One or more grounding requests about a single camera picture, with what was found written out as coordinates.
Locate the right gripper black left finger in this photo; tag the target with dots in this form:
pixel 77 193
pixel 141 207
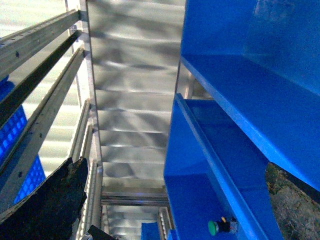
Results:
pixel 50 211

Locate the smooth blue centre bin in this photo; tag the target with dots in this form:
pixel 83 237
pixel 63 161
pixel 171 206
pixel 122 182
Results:
pixel 260 61

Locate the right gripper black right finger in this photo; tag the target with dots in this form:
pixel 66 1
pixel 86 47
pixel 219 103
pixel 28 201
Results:
pixel 295 205

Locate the ribbed blue bin at right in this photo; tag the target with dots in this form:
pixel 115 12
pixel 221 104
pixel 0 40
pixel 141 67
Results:
pixel 213 170

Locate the green push button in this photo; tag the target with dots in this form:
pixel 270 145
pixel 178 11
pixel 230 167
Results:
pixel 223 226

